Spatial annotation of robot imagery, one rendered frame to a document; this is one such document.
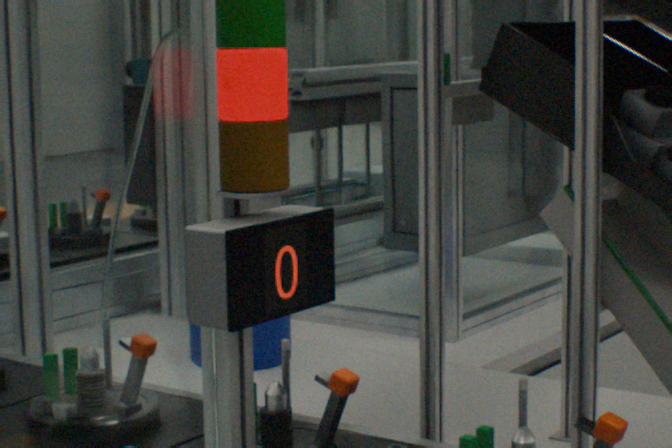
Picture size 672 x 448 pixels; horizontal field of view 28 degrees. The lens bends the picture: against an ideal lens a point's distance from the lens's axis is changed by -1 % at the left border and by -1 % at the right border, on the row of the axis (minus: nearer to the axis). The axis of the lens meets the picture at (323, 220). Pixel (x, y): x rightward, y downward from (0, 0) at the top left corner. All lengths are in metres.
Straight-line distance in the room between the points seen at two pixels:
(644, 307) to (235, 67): 0.51
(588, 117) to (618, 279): 0.16
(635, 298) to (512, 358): 0.84
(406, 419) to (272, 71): 0.89
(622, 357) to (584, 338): 1.23
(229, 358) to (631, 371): 1.63
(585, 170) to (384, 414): 0.63
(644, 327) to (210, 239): 0.50
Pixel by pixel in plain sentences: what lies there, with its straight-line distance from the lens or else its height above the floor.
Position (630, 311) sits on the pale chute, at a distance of 1.28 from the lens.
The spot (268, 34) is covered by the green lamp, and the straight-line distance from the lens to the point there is 0.93.
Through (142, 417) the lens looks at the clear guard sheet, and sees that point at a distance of 0.94.
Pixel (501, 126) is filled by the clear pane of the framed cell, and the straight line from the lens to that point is 2.25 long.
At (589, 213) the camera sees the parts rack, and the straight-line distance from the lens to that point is 1.25.
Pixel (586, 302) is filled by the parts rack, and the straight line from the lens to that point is 1.26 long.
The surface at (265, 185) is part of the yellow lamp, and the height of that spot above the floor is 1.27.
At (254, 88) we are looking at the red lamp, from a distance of 0.93.
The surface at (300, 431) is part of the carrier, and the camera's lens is 1.29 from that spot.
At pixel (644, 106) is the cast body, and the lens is 1.29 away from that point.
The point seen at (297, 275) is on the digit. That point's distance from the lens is 0.97.
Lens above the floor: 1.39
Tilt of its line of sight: 9 degrees down
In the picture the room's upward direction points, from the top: 1 degrees counter-clockwise
